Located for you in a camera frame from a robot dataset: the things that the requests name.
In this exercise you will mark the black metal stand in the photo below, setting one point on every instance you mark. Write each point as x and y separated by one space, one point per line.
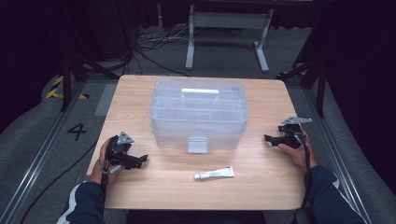
66 84
320 90

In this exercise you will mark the person's left hand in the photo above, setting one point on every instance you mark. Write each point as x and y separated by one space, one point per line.
104 155

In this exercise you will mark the person's right hand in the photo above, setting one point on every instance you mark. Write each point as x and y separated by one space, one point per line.
297 157

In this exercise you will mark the metal floor rail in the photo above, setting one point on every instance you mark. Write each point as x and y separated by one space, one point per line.
334 149
34 168

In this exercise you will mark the grey metal table frame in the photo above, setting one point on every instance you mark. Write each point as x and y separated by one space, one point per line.
229 20

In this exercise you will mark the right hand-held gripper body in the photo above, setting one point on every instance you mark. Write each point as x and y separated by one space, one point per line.
292 137

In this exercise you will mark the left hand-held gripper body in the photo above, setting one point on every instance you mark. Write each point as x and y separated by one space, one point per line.
120 154

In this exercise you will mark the clear plastic storage box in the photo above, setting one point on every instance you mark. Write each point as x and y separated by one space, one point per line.
199 124

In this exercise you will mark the white ointment tube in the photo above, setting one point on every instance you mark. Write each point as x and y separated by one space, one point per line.
214 173

